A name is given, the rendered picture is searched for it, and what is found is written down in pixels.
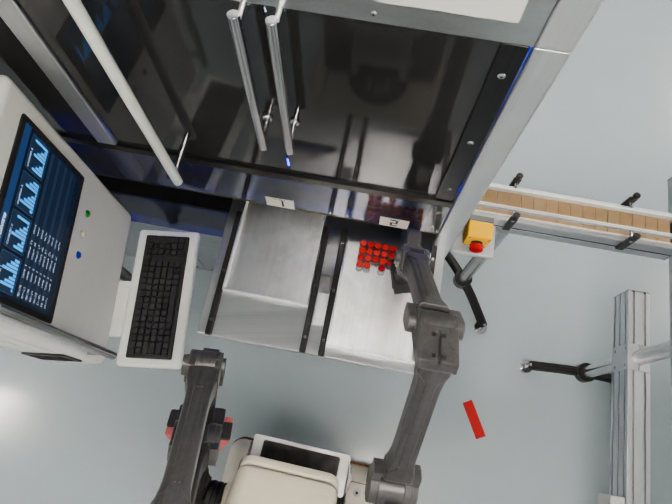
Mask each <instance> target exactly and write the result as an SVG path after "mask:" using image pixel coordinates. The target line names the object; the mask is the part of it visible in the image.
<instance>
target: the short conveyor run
mask: <svg viewBox="0 0 672 504"><path fill-rule="evenodd" d="M523 176H524V175H523V174H522V173H517V175H516V177H514V178H513V179H512V181H511V182H510V184H509V185H508V186H507V185H501V184H496V183H491V184H490V186H489V187H488V189H487V191H486V192H485V194H484V196H483V197H482V199H481V200H480V202H479V204H478V205H477V207H476V208H475V210H474V212H473V213H472V214H476V215H482V216H488V217H493V218H494V224H493V225H494V226H496V231H500V232H505V233H511V234H517V235H523V236H528V237H534V238H540V239H546V240H551V241H557V242H563V243H569V244H574V245H580V246H586V247H592V248H597V249H603V250H609V251H615V252H620V253H626V254H632V255H638V256H643V257H649V258H655V259H661V260H666V259H668V258H669V257H671V256H672V213H667V212H661V211H655V210H649V209H643V208H637V207H633V203H635V202H636V201H637V200H638V199H639V198H640V197H641V194H640V193H638V192H636V193H634V194H633V195H632V197H631V196H630V197H629V198H627V199H626V200H625V201H624V202H623V203H621V204H614V203H608V202H602V201H596V200H590V199H584V198H578V197H572V196H566V195H560V194H555V193H549V192H543V191H537V190H531V189H525V188H519V187H517V186H518V185H519V183H520V182H521V181H522V178H523Z"/></svg>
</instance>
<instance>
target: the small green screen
mask: <svg viewBox="0 0 672 504"><path fill-rule="evenodd" d="M375 1H376V2H381V3H387V4H394V5H400V6H407V7H413V8H420V9H426V10H433V11H439V12H446V13H452V14H459V15H465V16H472V17H478V18H485V19H491V20H498V21H504V22H511V23H519V22H520V20H521V18H522V15H523V13H524V11H525V9H526V6H527V4H528V2H529V0H375Z"/></svg>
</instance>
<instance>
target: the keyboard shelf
mask: <svg viewBox="0 0 672 504"><path fill-rule="evenodd" d="M147 235H157V236H176V237H189V238H190V241H189V247H188V254H187V261H186V267H185V274H184V281H183V287H182V294H181V301H180V307H179V314H178V321H177V327H176V334H175V341H174V347H173V354H172V359H171V360H160V359H142V358H127V357H126V351H127V345H128V340H129V334H130V328H131V323H132V317H133V311H134V306H135V300H136V295H137V289H138V283H139V278H140V272H141V267H142V261H143V255H144V250H145V244H146V238H147ZM199 243H200V234H199V233H197V232H179V231H160V230H141V231H140V235H139V241H138V246H137V252H136V257H135V263H134V268H133V274H132V279H131V281H119V285H118V290H117V295H116V301H115V306H114V311H113V316H112V322H111V327H110V332H109V337H121V339H120V345H119V350H118V356H117V361H116V363H117V365H118V366H122V367H140V368H158V369H177V370H178V369H180V368H181V367H182V361H183V355H184V348H185V341H186V334H187V327H188V320H189V313H190V306H191V299H192V292H193V285H194V278H195V271H196V264H197V257H198V250H199Z"/></svg>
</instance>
